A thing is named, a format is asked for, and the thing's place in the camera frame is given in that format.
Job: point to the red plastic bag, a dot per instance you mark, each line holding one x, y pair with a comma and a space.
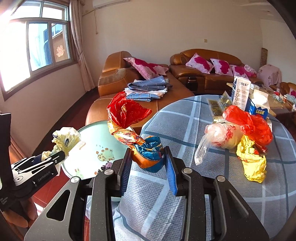
253, 126

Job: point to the brown leather chaise sofa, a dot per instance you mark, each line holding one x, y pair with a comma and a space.
117, 73

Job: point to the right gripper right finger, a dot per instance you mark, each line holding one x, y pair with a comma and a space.
231, 216

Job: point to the pale yellow bag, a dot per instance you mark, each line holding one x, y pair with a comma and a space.
64, 139

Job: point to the blue plaid tablecloth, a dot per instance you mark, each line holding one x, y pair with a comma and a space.
149, 210

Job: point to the person's left hand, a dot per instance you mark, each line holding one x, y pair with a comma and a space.
25, 217

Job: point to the window with frame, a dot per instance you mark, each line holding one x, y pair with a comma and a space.
36, 40

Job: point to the pink floral pillow right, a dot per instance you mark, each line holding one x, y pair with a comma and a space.
238, 71

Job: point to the purple foil wrapper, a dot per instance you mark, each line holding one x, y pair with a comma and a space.
103, 168

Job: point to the white red-print plastic bag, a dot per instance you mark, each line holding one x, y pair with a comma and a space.
222, 135

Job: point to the brown leather armchair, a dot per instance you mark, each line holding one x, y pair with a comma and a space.
285, 88

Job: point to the gold foil packet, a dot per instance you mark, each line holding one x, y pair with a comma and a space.
217, 107

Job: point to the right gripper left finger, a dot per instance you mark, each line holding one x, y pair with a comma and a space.
64, 216

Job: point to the folded blue plaid sheets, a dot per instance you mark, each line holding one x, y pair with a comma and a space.
147, 90

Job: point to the white air conditioner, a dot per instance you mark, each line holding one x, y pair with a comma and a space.
97, 4

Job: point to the yellow plastic bag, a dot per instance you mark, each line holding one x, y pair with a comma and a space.
254, 165

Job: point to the beige curtain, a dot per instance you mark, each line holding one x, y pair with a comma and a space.
76, 29

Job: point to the light green trash bucket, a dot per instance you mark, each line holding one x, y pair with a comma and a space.
96, 148

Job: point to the pink floral pillow middle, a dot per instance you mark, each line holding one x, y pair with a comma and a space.
221, 67

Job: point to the wooden coffee table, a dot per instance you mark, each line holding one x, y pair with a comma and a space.
277, 109

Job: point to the white tall paper box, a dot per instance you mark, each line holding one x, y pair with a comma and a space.
240, 92

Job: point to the pink floral pillow left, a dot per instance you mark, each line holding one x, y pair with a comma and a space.
199, 63

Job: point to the pink cloth covered chair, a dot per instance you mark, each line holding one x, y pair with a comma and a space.
269, 75

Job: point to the blue Look milk carton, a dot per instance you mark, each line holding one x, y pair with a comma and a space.
257, 104

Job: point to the brown leather three-seat sofa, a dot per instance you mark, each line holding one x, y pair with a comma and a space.
197, 82

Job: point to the pink floral pillow on chaise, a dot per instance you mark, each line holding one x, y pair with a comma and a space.
147, 70

